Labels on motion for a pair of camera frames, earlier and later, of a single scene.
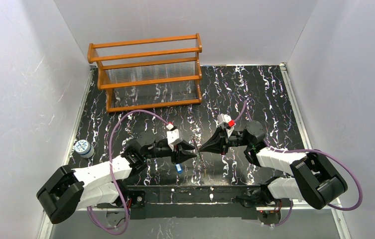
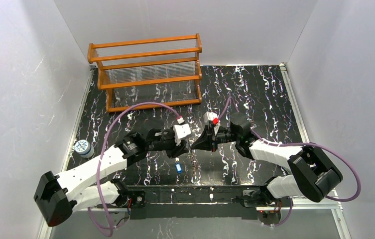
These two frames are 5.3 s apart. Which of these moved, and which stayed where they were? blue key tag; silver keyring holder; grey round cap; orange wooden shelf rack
Moved: silver keyring holder
Stayed: grey round cap; blue key tag; orange wooden shelf rack
